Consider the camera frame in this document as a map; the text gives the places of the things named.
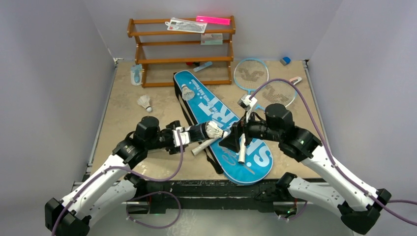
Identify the light blue packaged tool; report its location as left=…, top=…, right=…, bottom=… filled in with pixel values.
left=130, top=64, right=143, bottom=86

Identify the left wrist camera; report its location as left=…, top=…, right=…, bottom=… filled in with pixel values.
left=173, top=127, right=191, bottom=147

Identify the blue racket bag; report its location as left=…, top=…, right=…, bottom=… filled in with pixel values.
left=173, top=70, right=273, bottom=185

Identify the small white box on shelf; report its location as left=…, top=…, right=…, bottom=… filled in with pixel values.
left=200, top=33, right=223, bottom=45

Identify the wooden three-tier shelf rack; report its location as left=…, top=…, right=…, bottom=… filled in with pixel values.
left=127, top=15, right=236, bottom=88

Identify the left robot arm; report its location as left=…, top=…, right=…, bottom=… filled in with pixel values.
left=45, top=116, right=206, bottom=236

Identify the blue and grey eraser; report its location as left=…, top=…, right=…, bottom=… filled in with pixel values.
left=280, top=57, right=291, bottom=66

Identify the red and black small object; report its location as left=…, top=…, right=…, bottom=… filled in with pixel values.
left=185, top=61, right=200, bottom=67

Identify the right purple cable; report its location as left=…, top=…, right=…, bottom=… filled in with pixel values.
left=249, top=78, right=417, bottom=227

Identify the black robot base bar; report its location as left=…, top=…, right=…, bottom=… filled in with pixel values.
left=124, top=175, right=304, bottom=217

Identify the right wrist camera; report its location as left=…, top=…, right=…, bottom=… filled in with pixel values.
left=238, top=95, right=258, bottom=122

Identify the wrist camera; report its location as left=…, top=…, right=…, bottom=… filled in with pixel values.
left=238, top=95, right=258, bottom=122
left=173, top=127, right=191, bottom=147

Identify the far blue badminton racket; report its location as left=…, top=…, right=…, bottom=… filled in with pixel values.
left=233, top=58, right=270, bottom=165

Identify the pink fluorescent ruler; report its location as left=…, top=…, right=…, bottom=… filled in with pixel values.
left=196, top=16, right=231, bottom=26

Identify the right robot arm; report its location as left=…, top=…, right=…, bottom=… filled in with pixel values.
left=219, top=103, right=391, bottom=235

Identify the black shuttlecock tube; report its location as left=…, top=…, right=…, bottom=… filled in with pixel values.
left=185, top=122, right=211, bottom=143

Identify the clear packaged item on shelf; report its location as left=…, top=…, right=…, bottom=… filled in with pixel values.
left=165, top=18, right=207, bottom=33

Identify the pink and white clip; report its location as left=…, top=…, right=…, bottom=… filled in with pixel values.
left=289, top=77, right=302, bottom=85

